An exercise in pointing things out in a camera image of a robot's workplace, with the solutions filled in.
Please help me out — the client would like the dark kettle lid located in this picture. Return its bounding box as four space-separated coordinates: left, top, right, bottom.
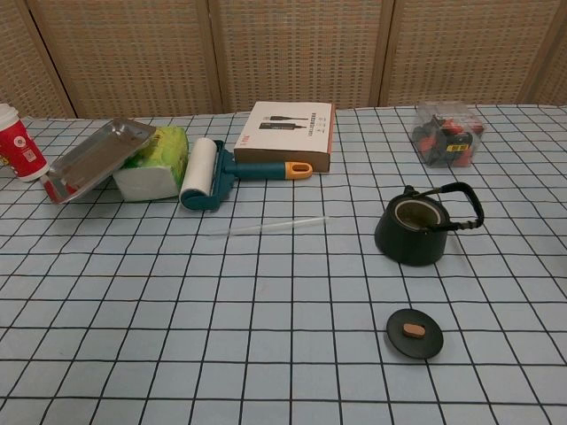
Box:
385 308 445 359

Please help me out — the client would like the red and white cup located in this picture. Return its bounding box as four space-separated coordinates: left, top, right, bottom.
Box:
0 104 49 183

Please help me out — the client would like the clear glass stirring rod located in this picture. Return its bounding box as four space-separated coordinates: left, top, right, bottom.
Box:
207 214 330 237

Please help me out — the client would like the blue checkered tablecloth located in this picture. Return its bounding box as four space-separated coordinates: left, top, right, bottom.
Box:
0 102 567 425

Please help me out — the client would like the green white tissue pack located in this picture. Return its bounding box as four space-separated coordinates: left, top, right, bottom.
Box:
113 126 190 204

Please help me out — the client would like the woven bamboo folding screen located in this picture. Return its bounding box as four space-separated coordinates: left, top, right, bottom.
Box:
0 0 567 120

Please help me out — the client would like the clear box of binder clips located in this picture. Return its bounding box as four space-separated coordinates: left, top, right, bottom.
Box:
410 100 487 170

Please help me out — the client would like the stainless steel rectangular tray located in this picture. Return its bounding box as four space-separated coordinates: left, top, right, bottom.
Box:
43 118 159 205

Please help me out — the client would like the white cable product box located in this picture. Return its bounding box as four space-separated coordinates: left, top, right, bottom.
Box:
233 101 337 174

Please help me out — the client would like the teal lint roller orange handle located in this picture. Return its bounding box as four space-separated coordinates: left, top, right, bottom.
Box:
179 137 315 213

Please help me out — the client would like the dark green kettle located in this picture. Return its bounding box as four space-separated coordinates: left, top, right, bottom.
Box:
374 182 485 267

